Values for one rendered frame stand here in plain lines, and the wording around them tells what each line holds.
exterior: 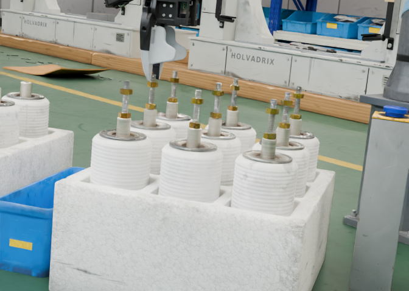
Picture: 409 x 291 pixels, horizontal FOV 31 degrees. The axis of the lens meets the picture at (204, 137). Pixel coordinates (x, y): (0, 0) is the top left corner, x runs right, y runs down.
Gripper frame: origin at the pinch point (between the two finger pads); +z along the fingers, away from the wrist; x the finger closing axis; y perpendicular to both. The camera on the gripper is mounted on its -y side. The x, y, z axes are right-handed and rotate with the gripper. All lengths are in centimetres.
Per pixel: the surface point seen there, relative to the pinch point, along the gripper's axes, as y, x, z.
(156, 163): 3.8, -3.6, 15.0
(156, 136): 3.6, -3.8, 10.4
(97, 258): 1.3, -19.5, 27.5
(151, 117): 1.3, -0.9, 7.8
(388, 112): 40.4, 6.3, 2.4
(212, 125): 12.4, -0.9, 7.6
